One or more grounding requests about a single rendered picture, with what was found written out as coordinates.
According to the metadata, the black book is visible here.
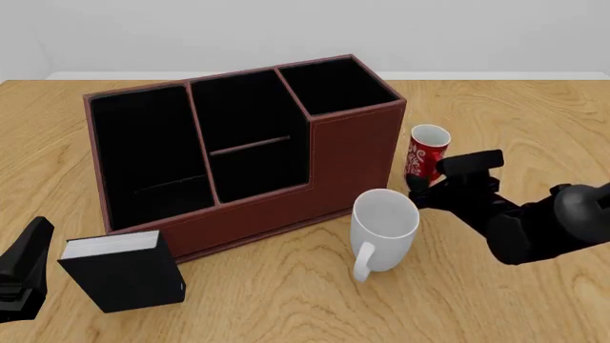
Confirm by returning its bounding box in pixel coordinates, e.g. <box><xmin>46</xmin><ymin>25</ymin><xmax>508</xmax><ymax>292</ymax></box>
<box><xmin>56</xmin><ymin>229</ymin><xmax>187</xmax><ymax>314</ymax></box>

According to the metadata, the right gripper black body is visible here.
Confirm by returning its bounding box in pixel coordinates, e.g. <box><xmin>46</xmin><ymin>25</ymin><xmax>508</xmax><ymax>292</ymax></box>
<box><xmin>440</xmin><ymin>173</ymin><xmax>502</xmax><ymax>220</ymax></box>

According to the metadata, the red-brown desk caddy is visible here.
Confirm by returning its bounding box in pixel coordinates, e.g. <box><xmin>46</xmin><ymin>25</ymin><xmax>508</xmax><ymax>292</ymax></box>
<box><xmin>83</xmin><ymin>53</ymin><xmax>408</xmax><ymax>265</ymax></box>

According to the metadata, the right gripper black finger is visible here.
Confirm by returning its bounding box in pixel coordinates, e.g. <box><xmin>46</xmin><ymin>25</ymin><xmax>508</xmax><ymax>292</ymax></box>
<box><xmin>405</xmin><ymin>173</ymin><xmax>450</xmax><ymax>197</ymax></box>
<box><xmin>408</xmin><ymin>192</ymin><xmax>461</xmax><ymax>216</ymax></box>

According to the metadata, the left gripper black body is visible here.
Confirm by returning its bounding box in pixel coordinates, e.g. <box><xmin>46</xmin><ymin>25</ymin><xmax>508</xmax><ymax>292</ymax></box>
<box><xmin>0</xmin><ymin>274</ymin><xmax>48</xmax><ymax>322</ymax></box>

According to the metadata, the red mug with white print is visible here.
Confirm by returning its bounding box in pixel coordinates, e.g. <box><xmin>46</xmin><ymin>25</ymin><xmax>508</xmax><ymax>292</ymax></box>
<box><xmin>404</xmin><ymin>123</ymin><xmax>452</xmax><ymax>189</ymax></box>

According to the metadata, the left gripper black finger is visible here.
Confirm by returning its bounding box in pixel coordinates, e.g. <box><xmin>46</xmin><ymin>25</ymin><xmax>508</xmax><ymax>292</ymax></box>
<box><xmin>0</xmin><ymin>216</ymin><xmax>55</xmax><ymax>289</ymax></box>

